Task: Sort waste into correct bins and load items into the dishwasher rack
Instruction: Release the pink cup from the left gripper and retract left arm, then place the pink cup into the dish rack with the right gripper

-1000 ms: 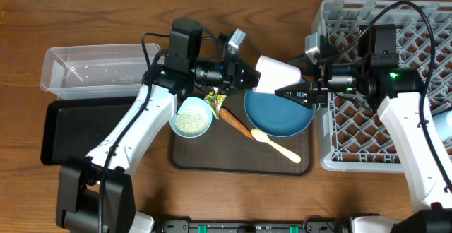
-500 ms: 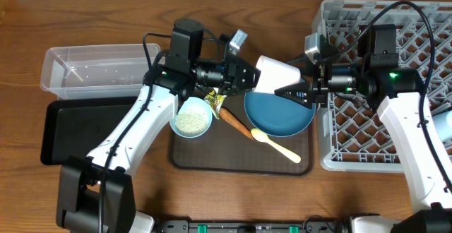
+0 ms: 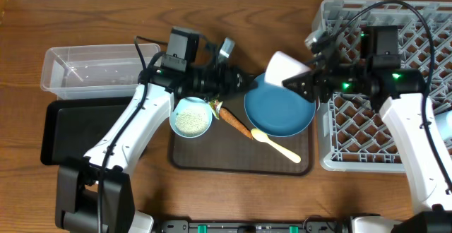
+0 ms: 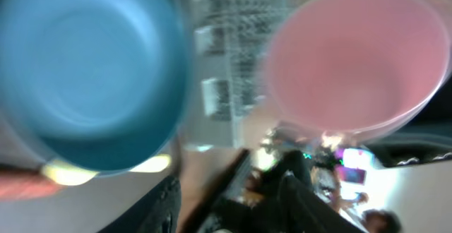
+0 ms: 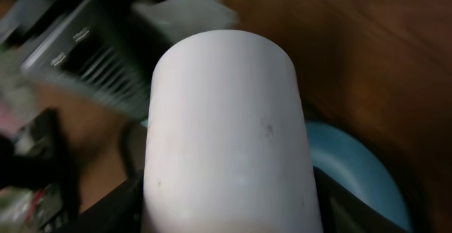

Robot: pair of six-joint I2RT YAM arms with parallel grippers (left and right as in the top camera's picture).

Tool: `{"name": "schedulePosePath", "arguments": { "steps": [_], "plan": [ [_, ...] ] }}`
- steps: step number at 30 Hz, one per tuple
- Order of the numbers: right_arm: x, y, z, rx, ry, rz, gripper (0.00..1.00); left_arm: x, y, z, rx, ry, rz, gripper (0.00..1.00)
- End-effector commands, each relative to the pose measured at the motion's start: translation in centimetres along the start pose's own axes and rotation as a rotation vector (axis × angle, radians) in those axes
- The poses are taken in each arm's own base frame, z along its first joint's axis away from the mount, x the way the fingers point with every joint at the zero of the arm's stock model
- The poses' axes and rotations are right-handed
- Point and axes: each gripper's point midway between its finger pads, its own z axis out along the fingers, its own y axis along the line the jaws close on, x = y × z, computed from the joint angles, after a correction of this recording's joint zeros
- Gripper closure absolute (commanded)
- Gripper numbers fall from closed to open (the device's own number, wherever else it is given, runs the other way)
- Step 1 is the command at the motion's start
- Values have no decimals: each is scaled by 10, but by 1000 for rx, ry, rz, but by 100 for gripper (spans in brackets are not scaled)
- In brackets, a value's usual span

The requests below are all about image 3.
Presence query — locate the yellow green snack wrapper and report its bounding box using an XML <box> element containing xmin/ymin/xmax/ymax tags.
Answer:
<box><xmin>208</xmin><ymin>99</ymin><xmax>222</xmax><ymax>119</ymax></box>

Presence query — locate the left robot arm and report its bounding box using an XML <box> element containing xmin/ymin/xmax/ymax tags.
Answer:
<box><xmin>55</xmin><ymin>27</ymin><xmax>251</xmax><ymax>233</ymax></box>

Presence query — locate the dark blue plate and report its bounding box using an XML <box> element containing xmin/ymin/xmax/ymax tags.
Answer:
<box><xmin>244</xmin><ymin>74</ymin><xmax>316</xmax><ymax>137</ymax></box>

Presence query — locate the light blue rice bowl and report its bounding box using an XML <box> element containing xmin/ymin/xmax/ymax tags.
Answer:
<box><xmin>169</xmin><ymin>97</ymin><xmax>213</xmax><ymax>138</ymax></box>

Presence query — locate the grey dishwasher rack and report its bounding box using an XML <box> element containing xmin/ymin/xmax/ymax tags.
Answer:
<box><xmin>316</xmin><ymin>1</ymin><xmax>451</xmax><ymax>173</ymax></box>

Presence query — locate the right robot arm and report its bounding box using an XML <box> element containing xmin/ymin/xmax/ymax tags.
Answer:
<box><xmin>282</xmin><ymin>25</ymin><xmax>451</xmax><ymax>232</ymax></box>

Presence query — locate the cream plastic spoon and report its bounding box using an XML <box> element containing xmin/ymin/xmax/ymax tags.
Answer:
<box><xmin>251</xmin><ymin>129</ymin><xmax>301</xmax><ymax>163</ymax></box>

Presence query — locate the pink white cup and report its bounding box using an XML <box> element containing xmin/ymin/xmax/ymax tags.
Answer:
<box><xmin>264</xmin><ymin>51</ymin><xmax>311</xmax><ymax>88</ymax></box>

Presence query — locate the brown serving tray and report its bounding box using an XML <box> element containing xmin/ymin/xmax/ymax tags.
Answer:
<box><xmin>168</xmin><ymin>91</ymin><xmax>314</xmax><ymax>177</ymax></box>

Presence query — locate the orange carrot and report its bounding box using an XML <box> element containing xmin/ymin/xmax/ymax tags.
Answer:
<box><xmin>220</xmin><ymin>108</ymin><xmax>253</xmax><ymax>139</ymax></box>

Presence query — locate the light blue cup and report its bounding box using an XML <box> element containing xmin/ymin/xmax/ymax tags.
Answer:
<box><xmin>435</xmin><ymin>111</ymin><xmax>452</xmax><ymax>141</ymax></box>

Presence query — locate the black plastic bin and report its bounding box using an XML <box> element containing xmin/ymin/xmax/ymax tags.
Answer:
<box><xmin>40</xmin><ymin>97</ymin><xmax>131</xmax><ymax>165</ymax></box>

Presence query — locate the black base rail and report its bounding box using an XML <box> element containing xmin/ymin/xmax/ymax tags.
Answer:
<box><xmin>151</xmin><ymin>215</ymin><xmax>352</xmax><ymax>233</ymax></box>

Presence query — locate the clear plastic bin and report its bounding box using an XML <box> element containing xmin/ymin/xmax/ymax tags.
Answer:
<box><xmin>40</xmin><ymin>44</ymin><xmax>142</xmax><ymax>100</ymax></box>

